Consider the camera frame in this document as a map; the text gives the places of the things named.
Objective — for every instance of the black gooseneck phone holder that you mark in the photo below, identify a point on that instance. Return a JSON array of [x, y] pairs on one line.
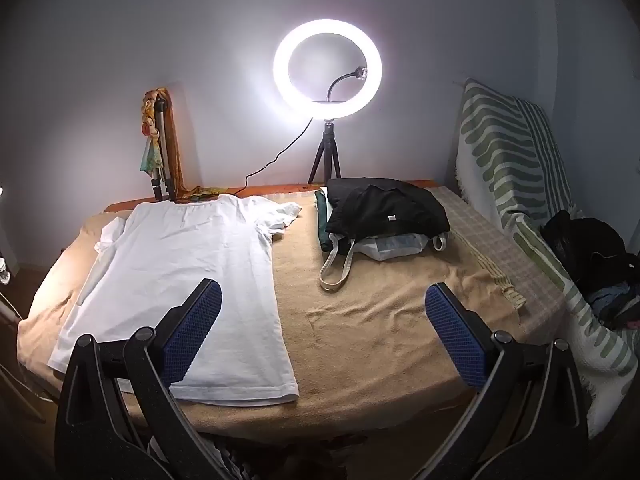
[[334, 87]]

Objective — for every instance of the black bag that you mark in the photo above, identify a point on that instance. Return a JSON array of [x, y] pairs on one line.
[[585, 250]]

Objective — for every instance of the pile of dark clothes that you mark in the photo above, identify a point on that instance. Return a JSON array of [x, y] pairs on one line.
[[615, 305]]

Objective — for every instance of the colourful scarf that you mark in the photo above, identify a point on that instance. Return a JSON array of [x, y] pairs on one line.
[[150, 160]]

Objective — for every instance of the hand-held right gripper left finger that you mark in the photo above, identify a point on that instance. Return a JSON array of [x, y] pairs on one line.
[[192, 330]]

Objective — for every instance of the orange patterned cloth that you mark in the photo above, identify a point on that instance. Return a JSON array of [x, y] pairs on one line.
[[175, 160]]

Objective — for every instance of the beige blanket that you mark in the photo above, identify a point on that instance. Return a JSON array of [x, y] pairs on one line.
[[360, 335]]

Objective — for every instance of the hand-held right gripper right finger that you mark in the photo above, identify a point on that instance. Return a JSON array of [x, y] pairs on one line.
[[457, 335]]

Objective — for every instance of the checked bed sheet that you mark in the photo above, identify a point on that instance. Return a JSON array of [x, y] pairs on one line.
[[500, 260]]

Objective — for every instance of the orange wooden bed frame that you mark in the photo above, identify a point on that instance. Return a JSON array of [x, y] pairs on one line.
[[120, 206]]

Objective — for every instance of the folded green cloth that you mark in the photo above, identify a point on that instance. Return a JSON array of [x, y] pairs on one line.
[[322, 220]]

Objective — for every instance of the folded grey tripod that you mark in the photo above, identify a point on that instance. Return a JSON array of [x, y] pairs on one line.
[[161, 180]]

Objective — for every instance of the white tote bag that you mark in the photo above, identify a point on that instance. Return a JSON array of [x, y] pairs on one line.
[[395, 247]]

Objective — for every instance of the white t-shirt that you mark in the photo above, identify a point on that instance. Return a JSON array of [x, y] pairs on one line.
[[190, 260]]

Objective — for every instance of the green striped pillow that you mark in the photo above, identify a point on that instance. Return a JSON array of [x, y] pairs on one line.
[[505, 160]]

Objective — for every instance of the small black tripod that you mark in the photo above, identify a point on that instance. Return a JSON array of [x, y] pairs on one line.
[[327, 142]]

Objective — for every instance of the stack of folded clothes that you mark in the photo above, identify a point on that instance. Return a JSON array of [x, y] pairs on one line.
[[385, 205]]

